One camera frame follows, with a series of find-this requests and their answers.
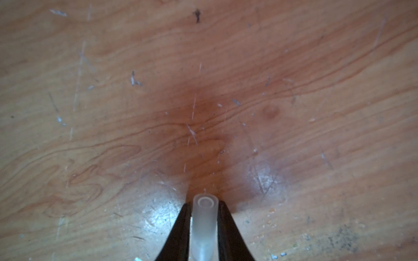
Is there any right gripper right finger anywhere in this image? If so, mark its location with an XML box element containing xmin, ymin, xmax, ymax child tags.
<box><xmin>217</xmin><ymin>201</ymin><xmax>255</xmax><ymax>261</ymax></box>

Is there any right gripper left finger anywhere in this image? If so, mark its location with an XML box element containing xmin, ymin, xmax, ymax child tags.
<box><xmin>155</xmin><ymin>203</ymin><xmax>192</xmax><ymax>261</ymax></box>

